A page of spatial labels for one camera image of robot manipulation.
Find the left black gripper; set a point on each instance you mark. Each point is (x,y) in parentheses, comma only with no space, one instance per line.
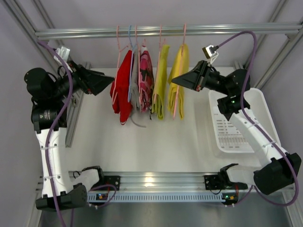
(83,80)

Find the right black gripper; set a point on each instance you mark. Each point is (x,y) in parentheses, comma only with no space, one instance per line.
(201,75)

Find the yellow trousers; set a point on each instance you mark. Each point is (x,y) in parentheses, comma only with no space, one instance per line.
(172,86)

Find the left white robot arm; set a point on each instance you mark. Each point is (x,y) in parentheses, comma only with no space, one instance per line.
(49,119)

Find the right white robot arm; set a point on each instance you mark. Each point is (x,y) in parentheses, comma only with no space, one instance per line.
(278,168)

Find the red trousers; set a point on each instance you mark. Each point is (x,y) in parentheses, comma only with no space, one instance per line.
(122,106)

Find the lime green trousers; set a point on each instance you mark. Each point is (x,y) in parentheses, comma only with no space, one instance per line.
(158,107)

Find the pink hanger of red trousers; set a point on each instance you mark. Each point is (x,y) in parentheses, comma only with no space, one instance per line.
(117,66)

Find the grey trousers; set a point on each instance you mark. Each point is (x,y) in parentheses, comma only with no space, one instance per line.
(135,100)

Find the pink camouflage trousers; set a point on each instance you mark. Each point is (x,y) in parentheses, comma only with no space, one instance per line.
(146,80)

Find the pink hanger of camouflage trousers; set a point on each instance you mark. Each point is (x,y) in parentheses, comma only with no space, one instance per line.
(138,63)

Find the white plastic basket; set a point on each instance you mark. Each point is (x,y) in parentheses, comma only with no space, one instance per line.
(226,140)

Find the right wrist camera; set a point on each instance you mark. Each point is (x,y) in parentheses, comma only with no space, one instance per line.
(210,53)

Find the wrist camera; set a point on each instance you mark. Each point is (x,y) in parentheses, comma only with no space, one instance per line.
(63,52)
(210,53)

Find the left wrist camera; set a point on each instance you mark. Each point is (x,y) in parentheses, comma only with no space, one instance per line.
(63,52)

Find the aluminium hanging rail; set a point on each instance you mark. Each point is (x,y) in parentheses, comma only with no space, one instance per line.
(81,33)

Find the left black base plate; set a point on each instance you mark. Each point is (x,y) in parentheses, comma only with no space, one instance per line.
(109,179)

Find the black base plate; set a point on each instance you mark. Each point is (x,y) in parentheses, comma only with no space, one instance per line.
(215,182)
(109,179)

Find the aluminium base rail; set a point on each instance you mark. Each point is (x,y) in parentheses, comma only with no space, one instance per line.
(154,182)

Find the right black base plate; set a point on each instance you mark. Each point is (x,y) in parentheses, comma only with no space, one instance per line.
(215,182)

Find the right aluminium frame post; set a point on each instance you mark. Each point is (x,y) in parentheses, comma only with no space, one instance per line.
(269,46)

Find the grey slotted cable duct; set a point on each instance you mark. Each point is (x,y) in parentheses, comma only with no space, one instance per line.
(98,197)

